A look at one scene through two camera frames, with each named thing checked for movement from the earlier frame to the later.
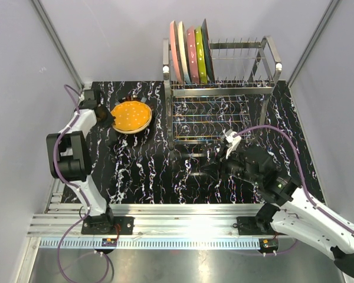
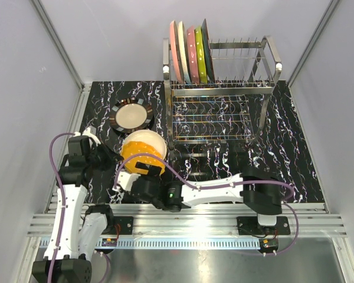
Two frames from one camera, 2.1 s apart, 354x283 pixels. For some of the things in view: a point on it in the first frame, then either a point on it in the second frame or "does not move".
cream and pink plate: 176,52 does not move
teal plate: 207,53 does not move
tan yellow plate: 135,131 → 149,137
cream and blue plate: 184,53 does not move
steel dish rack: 245,75 does not move
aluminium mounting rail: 150,221 does not move
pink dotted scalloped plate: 193,55 does not move
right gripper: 219,169 → 153,173
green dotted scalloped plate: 200,56 does not move
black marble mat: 142,168 does not move
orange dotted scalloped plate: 132,115 → 128,148
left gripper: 109,122 → 112,158
